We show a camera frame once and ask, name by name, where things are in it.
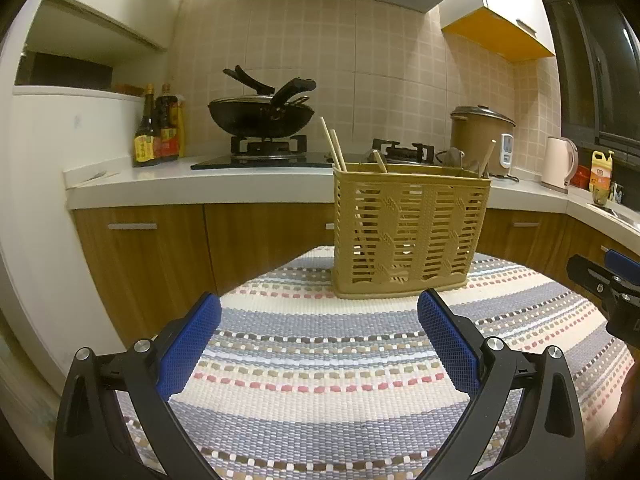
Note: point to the yellow wall cabinet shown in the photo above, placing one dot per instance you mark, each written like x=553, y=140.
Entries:
x=500, y=30

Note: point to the white wall cabinet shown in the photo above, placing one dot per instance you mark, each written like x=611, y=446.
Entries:
x=100, y=15

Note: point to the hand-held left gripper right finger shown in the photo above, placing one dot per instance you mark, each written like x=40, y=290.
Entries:
x=447, y=345

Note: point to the red container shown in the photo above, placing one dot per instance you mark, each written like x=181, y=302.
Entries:
x=582, y=177

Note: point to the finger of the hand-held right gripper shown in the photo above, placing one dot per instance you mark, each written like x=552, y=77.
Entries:
x=625, y=262
x=590, y=275

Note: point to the wooden chopstick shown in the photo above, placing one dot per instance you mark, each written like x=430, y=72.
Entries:
x=331, y=142
x=380, y=160
x=487, y=157
x=337, y=150

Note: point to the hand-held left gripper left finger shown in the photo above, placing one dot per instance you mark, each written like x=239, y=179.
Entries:
x=190, y=345

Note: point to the black glass gas cooktop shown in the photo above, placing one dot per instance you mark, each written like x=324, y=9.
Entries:
x=280, y=161

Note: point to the black burner pan support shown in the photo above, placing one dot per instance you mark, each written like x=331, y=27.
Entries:
x=270, y=145
x=402, y=151

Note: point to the dark soy sauce bottle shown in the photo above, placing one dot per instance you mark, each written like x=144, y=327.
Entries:
x=145, y=140

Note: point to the cream electric kettle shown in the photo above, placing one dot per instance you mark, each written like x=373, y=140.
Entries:
x=557, y=165

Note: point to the white kitchen countertop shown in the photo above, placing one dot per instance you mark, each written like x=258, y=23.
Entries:
x=150, y=180

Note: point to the tan rice cooker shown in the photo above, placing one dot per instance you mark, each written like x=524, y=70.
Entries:
x=480, y=135

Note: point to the tan plastic utensil basket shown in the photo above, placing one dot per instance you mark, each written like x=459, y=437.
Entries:
x=410, y=240

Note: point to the dark window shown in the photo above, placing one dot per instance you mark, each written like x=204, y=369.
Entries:
x=595, y=70

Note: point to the wooden base cabinets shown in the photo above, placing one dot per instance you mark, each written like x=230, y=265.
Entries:
x=150, y=265

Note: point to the yellow sauce bottle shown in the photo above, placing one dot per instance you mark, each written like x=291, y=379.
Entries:
x=181, y=125

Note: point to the glass wok lid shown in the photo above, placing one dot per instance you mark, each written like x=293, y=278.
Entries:
x=250, y=82

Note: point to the black wok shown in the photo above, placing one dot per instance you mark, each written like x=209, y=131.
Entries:
x=260, y=120

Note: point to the red label sauce bottle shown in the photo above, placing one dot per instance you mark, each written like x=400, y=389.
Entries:
x=167, y=130

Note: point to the striped woven mat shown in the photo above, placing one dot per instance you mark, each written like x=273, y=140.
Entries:
x=320, y=360

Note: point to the yellow oil bottle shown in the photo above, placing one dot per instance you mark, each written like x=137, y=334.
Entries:
x=602, y=177

